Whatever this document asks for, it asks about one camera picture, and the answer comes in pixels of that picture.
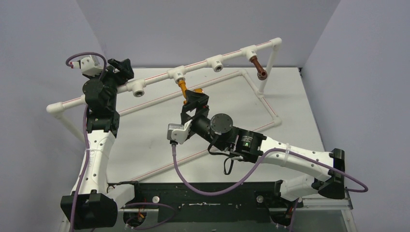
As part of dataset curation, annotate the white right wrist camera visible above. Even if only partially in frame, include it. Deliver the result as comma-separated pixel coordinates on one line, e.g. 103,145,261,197
167,119,192,145

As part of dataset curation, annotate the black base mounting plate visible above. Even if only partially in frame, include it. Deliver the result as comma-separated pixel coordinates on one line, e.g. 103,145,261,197
127,181,304,226

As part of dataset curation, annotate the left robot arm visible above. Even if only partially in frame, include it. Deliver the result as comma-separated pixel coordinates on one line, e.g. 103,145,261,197
60,53,143,232

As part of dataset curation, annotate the aluminium table edge rail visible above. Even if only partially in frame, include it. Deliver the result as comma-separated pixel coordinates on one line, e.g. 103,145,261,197
297,192,353,211

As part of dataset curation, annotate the orange plastic faucet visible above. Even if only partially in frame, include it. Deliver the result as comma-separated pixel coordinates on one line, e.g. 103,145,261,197
176,78,205,106

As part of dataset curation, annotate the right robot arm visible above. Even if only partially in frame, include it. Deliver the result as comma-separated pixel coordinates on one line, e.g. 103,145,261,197
181,90,345,206

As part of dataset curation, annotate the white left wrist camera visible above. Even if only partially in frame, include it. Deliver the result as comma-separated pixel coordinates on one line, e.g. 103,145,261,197
68,55,103,77

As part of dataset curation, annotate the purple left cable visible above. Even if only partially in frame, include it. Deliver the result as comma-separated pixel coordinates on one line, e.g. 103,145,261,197
65,52,108,232

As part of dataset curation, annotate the brown copper faucet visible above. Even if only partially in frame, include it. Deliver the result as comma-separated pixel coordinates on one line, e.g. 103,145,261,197
249,56,267,81

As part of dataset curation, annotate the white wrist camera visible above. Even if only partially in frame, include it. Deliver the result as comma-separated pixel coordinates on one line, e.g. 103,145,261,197
167,119,192,145
68,55,103,77

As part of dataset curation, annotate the white PVC pipe frame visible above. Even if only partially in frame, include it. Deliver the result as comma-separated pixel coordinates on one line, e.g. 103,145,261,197
46,37,283,193

